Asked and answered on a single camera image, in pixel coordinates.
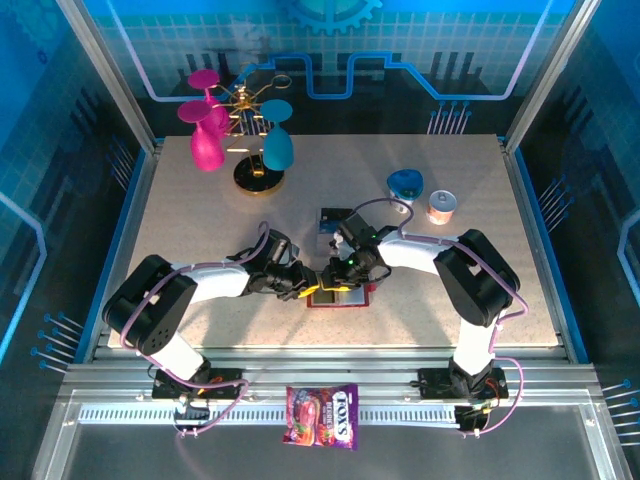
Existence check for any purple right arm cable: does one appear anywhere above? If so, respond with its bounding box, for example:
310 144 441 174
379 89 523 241
352 197 529 439

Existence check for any teal wine glass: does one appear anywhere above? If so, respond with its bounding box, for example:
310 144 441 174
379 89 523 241
258 98 295 170

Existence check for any aluminium frame post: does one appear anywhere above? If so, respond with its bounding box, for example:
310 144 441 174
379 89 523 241
502 0 604 154
54 0 166 156

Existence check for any large pink wine glass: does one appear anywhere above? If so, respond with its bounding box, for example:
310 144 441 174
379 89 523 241
177 99 226 173

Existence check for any white slotted cable duct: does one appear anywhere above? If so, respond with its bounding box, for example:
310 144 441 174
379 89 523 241
78 403 459 427

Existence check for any small pink wine glass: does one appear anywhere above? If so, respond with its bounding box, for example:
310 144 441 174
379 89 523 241
187 69 231 141

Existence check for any red card holder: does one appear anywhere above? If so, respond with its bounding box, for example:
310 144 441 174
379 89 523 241
305 282 376 310

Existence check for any blue lid yogurt cup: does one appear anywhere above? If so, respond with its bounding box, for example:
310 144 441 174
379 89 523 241
387 169 425 215

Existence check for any aluminium table rail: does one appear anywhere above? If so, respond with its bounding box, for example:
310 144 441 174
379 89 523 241
59 347 601 401

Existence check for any purple candy bag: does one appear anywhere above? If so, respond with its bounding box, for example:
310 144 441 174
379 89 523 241
282 383 360 452

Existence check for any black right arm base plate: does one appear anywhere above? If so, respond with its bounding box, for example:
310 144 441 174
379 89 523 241
416 367 510 401

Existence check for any gold wine glass rack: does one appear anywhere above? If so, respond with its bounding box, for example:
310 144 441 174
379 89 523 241
207 62 294 197

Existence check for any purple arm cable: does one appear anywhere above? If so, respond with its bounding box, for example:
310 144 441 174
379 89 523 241
352 197 529 439
119 221 272 441

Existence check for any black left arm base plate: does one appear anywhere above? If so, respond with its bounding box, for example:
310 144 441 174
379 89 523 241
151 367 247 401

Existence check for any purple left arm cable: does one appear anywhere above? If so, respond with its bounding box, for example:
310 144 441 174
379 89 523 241
119 221 272 441

